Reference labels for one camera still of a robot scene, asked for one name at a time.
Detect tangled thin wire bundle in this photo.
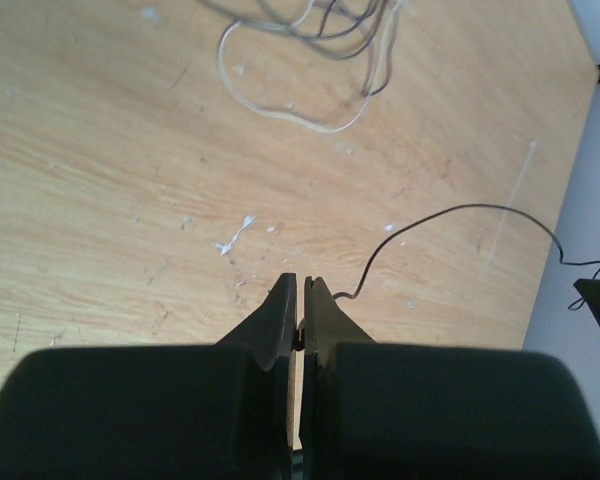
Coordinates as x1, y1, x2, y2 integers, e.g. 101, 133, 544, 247
199, 0, 406, 98

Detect grey wire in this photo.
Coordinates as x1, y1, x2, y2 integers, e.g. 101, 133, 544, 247
217, 0, 406, 135

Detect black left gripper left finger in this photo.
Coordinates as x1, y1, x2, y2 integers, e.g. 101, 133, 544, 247
0, 273, 297, 479

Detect dark brown wire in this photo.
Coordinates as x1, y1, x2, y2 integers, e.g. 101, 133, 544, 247
331, 202, 600, 312

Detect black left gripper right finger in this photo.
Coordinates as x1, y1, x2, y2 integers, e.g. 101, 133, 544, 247
303, 278, 600, 479

